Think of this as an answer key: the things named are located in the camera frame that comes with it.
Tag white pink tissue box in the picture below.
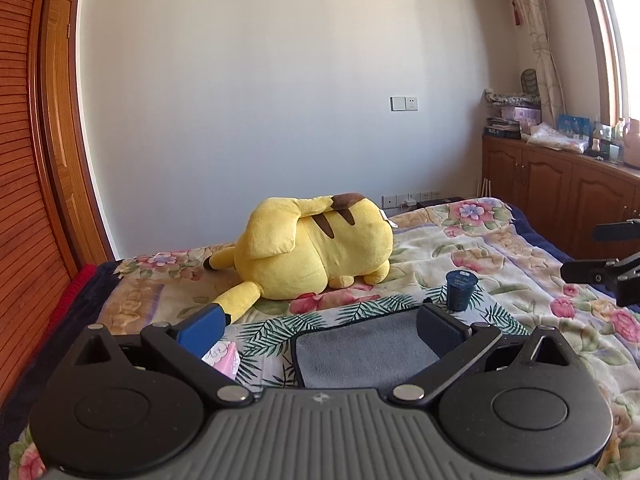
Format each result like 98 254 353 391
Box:
202 340 241 379

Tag grey towel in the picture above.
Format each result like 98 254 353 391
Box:
292 309 438 394

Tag dark blue cup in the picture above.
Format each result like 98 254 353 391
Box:
446 270 478 312

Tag clutter pile on cabinet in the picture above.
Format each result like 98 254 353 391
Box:
484 68 639 169

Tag wall power strip sockets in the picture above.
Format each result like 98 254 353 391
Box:
381 191 442 209

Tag patterned beige curtain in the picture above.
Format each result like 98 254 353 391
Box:
515 0 565 124

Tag wooden slatted wardrobe door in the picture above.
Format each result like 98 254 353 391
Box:
1 0 77 399

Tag wooden cabinet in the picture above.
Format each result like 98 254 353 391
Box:
482 136 639 259

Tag yellow pikachu plush toy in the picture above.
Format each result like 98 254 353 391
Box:
203 193 396 322

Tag wooden room door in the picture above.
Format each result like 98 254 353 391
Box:
40 0 114 266

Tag white wall switch socket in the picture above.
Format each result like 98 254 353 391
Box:
390 96 419 112

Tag floral bed blanket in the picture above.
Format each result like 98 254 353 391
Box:
6 196 640 480

